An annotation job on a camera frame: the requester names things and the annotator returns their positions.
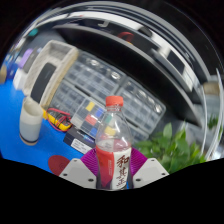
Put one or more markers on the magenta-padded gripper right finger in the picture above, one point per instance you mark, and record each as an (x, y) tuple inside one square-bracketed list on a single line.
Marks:
[(150, 171)]

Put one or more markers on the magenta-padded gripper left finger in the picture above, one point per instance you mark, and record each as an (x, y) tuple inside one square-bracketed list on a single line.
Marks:
[(78, 171)]

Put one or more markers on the clear bottle with red label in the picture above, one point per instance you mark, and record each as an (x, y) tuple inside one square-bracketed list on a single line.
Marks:
[(113, 166)]

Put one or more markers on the flat round red coaster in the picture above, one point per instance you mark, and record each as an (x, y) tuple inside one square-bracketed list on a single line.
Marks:
[(57, 164)]

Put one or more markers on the green potted plant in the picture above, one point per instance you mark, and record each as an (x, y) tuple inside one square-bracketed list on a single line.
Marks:
[(173, 150)]

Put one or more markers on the yellow multimeter with red leads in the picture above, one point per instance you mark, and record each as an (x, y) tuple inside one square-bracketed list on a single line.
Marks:
[(60, 121)]

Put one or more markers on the clear organizer box coloured parts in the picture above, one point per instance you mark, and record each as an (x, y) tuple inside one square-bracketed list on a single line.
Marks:
[(87, 116)]

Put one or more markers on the grey white mug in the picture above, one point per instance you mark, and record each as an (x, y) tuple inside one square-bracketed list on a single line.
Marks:
[(30, 123)]

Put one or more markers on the black speaker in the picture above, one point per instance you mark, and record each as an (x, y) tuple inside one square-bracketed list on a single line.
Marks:
[(43, 81)]

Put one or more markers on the white rack shelf unit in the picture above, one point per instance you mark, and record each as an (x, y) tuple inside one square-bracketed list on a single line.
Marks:
[(211, 89)]

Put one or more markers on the small white box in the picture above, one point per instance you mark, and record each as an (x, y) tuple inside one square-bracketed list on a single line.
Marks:
[(19, 80)]

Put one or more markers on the dark grey shelf unit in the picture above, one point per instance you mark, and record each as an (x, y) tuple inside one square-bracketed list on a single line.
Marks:
[(133, 56)]

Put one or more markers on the beige perforated tray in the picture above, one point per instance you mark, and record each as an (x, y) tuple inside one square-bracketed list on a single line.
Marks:
[(63, 53)]

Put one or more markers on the dark grey upright box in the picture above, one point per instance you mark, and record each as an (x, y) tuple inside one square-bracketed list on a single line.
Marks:
[(35, 60)]

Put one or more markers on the brown cardboard box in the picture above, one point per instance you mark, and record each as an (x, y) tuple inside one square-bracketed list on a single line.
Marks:
[(2, 74)]

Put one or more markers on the purple plastic object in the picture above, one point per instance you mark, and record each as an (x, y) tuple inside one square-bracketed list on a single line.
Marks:
[(24, 58)]

